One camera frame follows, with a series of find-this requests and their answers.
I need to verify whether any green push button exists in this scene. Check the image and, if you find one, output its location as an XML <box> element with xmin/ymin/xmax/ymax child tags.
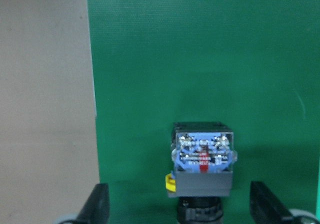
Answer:
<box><xmin>165</xmin><ymin>122</ymin><xmax>238</xmax><ymax>223</ymax></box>

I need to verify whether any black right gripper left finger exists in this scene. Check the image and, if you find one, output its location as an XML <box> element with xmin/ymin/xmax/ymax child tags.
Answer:
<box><xmin>75</xmin><ymin>183</ymin><xmax>110</xmax><ymax>223</ymax></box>

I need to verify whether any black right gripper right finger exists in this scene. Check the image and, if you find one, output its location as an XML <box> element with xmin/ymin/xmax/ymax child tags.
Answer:
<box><xmin>249</xmin><ymin>181</ymin><xmax>294</xmax><ymax>223</ymax></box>

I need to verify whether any green conveyor belt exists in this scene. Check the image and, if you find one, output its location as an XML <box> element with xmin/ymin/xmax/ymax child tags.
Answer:
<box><xmin>87</xmin><ymin>0</ymin><xmax>320</xmax><ymax>223</ymax></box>

